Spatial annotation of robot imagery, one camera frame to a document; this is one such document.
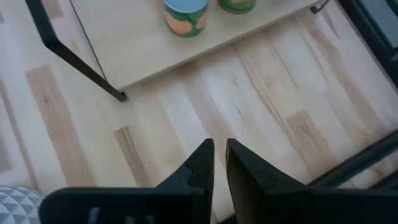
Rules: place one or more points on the green yellow fruit can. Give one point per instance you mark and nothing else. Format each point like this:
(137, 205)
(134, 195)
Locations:
(186, 18)

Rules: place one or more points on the black table frame rail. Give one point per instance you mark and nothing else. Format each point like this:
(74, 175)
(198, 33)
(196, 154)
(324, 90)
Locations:
(370, 34)

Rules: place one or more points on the black-framed wooden shelf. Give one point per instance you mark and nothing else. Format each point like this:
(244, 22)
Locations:
(140, 46)

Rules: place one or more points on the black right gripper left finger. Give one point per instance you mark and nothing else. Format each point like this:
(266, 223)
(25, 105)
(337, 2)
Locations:
(186, 199)

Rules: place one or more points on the black frame bar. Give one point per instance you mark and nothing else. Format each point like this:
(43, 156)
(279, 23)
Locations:
(357, 161)

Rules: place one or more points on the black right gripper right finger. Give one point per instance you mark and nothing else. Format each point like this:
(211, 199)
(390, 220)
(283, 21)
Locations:
(264, 196)

